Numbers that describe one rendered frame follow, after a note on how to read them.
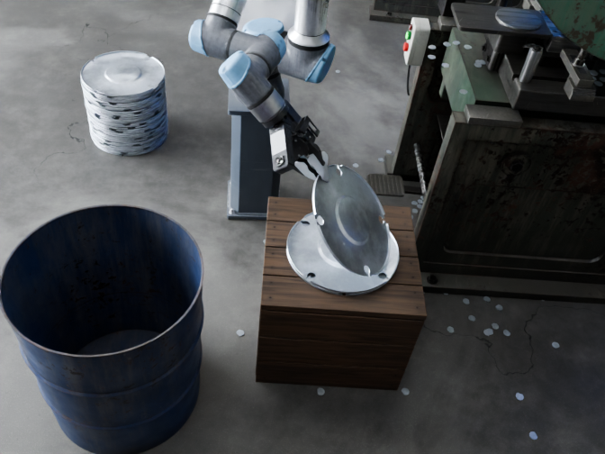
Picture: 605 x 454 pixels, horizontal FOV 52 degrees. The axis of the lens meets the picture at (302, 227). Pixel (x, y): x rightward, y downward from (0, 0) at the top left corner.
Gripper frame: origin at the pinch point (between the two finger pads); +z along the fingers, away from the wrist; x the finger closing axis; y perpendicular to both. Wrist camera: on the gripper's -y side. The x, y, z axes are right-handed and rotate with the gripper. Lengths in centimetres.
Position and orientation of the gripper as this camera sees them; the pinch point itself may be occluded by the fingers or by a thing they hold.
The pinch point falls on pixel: (323, 180)
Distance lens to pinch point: 150.6
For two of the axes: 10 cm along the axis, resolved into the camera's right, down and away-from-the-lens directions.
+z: 6.1, 6.7, 4.2
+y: 2.6, -6.7, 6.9
